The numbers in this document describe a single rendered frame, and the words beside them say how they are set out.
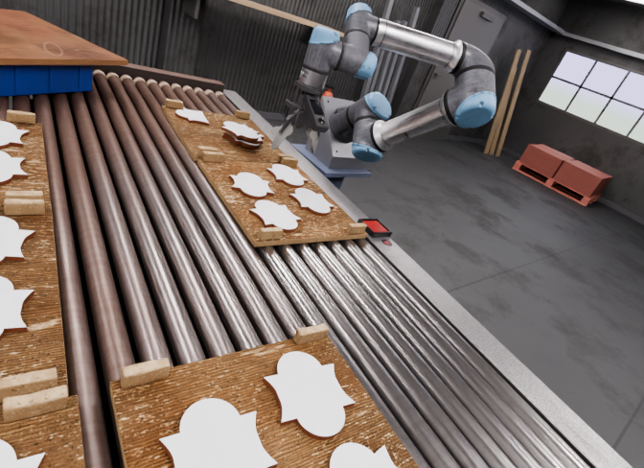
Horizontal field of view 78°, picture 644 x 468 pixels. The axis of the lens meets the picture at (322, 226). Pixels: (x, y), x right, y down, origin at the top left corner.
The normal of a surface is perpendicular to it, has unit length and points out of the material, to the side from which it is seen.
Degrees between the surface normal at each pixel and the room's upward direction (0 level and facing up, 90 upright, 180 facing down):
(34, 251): 0
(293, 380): 0
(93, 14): 90
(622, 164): 90
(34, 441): 0
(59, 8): 90
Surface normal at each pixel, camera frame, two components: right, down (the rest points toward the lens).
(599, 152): -0.75, 0.08
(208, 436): 0.32, -0.83
